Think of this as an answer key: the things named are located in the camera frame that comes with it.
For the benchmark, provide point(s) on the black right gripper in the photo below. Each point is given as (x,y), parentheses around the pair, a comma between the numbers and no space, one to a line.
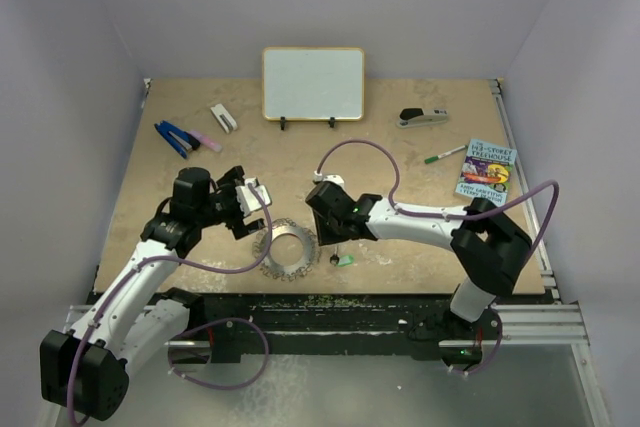
(324,236)

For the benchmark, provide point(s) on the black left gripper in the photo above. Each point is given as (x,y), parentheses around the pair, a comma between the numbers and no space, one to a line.
(227,185)

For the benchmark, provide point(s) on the large metal key ring disc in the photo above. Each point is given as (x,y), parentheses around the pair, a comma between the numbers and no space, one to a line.
(293,251)

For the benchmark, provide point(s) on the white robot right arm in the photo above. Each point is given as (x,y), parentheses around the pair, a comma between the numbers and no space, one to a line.
(491,248)

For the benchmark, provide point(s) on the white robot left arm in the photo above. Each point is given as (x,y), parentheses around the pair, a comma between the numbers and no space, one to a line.
(87,368)

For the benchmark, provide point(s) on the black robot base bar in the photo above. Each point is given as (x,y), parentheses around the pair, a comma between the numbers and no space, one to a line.
(225,327)

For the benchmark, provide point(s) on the pink eraser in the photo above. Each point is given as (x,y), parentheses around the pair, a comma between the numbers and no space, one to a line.
(206,141)

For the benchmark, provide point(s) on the blue stapler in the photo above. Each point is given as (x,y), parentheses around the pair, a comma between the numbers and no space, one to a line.
(181,141)

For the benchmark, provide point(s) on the white staple remover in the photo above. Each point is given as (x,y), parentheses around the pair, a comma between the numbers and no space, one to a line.
(226,121)

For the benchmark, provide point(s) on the green capped marker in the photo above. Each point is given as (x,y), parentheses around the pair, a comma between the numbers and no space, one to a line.
(446,154)

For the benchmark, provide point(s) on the black grey stapler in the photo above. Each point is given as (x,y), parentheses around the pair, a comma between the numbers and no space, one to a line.
(418,117)

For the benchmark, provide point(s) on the small whiteboard on stand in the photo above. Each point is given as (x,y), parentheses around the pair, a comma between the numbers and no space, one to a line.
(313,84)

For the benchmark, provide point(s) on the blue treehouse book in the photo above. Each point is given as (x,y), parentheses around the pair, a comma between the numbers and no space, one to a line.
(486,172)

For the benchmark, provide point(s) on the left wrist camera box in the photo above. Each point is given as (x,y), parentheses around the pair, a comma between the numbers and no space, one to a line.
(252,196)

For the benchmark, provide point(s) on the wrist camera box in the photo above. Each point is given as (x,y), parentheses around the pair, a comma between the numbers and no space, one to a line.
(332,178)
(252,196)

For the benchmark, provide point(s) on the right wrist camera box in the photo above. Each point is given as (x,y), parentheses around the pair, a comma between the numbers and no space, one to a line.
(332,178)

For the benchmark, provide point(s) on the aluminium frame rail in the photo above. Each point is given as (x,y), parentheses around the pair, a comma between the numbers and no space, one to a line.
(529,322)

